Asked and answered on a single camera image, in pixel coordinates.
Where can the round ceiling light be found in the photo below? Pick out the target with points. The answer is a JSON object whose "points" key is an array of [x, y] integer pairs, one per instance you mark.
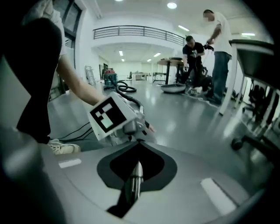
{"points": [[172, 5]]}

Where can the metal hand truck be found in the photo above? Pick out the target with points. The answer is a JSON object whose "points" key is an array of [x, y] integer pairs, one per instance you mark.
{"points": [[90, 75]]}

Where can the round wooden table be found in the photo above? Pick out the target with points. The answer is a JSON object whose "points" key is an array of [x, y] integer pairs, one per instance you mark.
{"points": [[169, 62]]}

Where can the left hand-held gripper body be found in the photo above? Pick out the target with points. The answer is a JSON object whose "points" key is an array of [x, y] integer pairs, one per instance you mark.
{"points": [[119, 107]]}

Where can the dark framed window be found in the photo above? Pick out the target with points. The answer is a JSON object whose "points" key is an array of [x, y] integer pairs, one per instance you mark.
{"points": [[70, 17]]}

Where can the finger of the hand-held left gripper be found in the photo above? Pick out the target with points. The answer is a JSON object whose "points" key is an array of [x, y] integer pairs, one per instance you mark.
{"points": [[144, 132], [147, 124]]}

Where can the white background desk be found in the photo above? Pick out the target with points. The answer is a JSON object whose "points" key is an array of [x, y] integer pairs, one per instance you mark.
{"points": [[140, 75]]}

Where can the person's black trouser leg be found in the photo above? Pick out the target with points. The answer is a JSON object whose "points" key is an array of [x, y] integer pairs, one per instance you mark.
{"points": [[39, 65]]}

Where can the chrome vacuum wand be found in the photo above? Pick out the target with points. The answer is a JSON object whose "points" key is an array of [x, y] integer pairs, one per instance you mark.
{"points": [[137, 170]]}

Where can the dark balcony railing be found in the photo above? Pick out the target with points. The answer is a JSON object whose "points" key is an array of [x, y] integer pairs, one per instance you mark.
{"points": [[140, 32]]}

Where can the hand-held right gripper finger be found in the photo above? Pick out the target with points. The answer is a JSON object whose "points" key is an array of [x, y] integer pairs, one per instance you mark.
{"points": [[22, 157]]}

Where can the red and teal vacuum cleaner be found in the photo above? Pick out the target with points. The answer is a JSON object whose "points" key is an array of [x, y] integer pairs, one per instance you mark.
{"points": [[110, 78]]}

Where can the person's white shoe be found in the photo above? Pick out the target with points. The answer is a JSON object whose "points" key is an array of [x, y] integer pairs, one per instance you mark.
{"points": [[63, 147]]}

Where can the grey round floor basin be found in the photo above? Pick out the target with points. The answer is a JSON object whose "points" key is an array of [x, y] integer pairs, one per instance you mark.
{"points": [[173, 88]]}

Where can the person's left forearm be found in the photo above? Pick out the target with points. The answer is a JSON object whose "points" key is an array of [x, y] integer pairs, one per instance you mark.
{"points": [[76, 87]]}

